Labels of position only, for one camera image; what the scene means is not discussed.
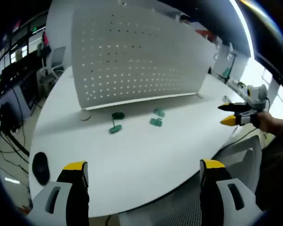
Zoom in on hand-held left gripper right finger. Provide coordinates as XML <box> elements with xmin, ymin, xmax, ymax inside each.
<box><xmin>199</xmin><ymin>158</ymin><xmax>266</xmax><ymax>226</ymax></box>

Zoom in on grey office chair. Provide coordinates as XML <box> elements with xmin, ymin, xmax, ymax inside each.
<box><xmin>39</xmin><ymin>46</ymin><xmax>67</xmax><ymax>83</ymax></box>

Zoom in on white perforated mounting plate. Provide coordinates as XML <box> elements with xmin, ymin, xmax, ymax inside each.
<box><xmin>71</xmin><ymin>4</ymin><xmax>214</xmax><ymax>122</ymax></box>

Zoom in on black computer mouse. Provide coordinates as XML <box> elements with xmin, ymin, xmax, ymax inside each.
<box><xmin>32</xmin><ymin>152</ymin><xmax>50</xmax><ymax>186</ymax></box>

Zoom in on person's right hand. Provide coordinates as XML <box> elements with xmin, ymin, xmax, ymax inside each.
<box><xmin>257</xmin><ymin>112</ymin><xmax>283</xmax><ymax>136</ymax></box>

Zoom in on black monitor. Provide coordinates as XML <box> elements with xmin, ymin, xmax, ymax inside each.
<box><xmin>0</xmin><ymin>53</ymin><xmax>42</xmax><ymax>96</ymax></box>

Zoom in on thin dark cable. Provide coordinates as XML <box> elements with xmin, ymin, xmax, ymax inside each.
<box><xmin>230</xmin><ymin>127</ymin><xmax>259</xmax><ymax>144</ymax></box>

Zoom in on black frame machine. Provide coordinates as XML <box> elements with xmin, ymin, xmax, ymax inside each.
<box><xmin>223</xmin><ymin>50</ymin><xmax>238</xmax><ymax>83</ymax></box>

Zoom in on ceiling light strip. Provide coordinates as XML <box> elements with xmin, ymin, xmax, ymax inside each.
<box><xmin>230</xmin><ymin>0</ymin><xmax>256</xmax><ymax>58</ymax></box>

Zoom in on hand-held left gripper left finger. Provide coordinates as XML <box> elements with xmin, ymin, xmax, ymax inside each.
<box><xmin>28</xmin><ymin>161</ymin><xmax>90</xmax><ymax>226</ymax></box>

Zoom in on black floor cables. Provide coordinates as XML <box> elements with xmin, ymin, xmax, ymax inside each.
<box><xmin>0</xmin><ymin>124</ymin><xmax>30</xmax><ymax>176</ymax></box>

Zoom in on white mesh office chair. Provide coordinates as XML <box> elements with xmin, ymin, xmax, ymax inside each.
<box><xmin>119</xmin><ymin>135</ymin><xmax>263</xmax><ymax>226</ymax></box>

